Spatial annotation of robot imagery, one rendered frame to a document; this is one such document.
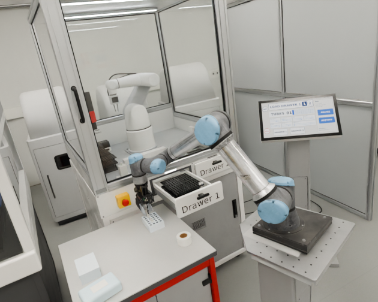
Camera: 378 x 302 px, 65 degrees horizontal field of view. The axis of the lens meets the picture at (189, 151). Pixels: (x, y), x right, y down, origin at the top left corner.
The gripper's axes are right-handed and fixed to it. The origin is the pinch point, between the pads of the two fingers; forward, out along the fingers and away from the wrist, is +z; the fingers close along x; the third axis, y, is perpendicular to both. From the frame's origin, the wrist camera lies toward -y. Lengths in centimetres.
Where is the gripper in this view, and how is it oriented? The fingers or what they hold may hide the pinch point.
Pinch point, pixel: (146, 213)
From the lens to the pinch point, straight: 169.7
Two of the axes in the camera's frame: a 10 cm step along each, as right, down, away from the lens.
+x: 8.7, -2.8, 4.1
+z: 1.5, 9.3, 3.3
